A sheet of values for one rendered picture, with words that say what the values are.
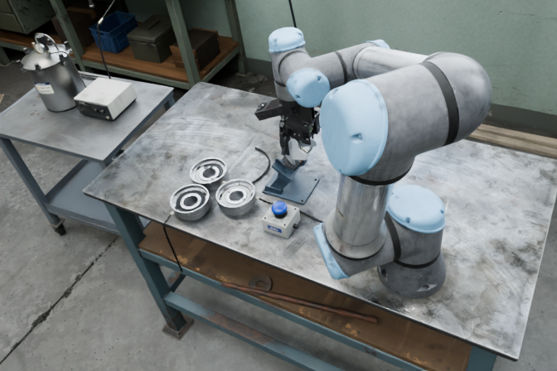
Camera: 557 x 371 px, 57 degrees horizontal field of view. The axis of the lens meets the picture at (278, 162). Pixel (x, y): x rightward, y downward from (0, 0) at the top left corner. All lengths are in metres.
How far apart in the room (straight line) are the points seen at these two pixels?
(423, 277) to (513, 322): 0.19
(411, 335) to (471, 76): 0.87
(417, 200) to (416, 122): 0.43
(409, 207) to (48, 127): 1.53
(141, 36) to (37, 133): 1.26
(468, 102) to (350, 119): 0.15
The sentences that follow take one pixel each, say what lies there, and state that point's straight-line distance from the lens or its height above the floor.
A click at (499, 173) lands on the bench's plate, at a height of 0.80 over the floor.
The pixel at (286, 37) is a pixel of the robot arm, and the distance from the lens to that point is 1.09.
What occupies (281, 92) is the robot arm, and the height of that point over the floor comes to 1.15.
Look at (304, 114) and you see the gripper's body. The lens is 1.18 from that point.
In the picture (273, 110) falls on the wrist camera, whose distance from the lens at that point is 1.22.
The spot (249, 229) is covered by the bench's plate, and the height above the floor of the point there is 0.80.
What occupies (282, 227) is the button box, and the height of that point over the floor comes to 0.84.
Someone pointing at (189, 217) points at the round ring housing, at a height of 0.82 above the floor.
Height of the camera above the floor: 1.80
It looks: 42 degrees down
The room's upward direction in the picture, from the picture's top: 10 degrees counter-clockwise
